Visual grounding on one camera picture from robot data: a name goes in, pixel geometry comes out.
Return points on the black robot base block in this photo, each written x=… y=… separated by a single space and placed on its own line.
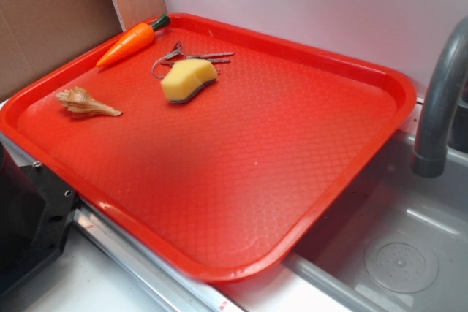
x=37 y=208

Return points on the orange toy carrot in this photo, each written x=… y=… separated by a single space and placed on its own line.
x=135 y=39

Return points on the yellow sponge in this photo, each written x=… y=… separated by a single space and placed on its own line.
x=186 y=78

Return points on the brown cardboard panel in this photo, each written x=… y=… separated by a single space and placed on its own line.
x=39 y=36

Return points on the brown seashell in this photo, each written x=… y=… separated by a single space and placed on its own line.
x=79 y=102

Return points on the red plastic tray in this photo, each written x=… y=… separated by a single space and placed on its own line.
x=223 y=185

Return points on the gray sink faucet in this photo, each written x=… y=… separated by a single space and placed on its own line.
x=443 y=119

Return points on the gray plastic sink basin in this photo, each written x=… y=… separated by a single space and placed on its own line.
x=392 y=241

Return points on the metal keys on ring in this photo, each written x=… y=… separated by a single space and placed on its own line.
x=177 y=53

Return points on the silver metal counter rail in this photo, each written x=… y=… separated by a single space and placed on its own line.
x=103 y=269

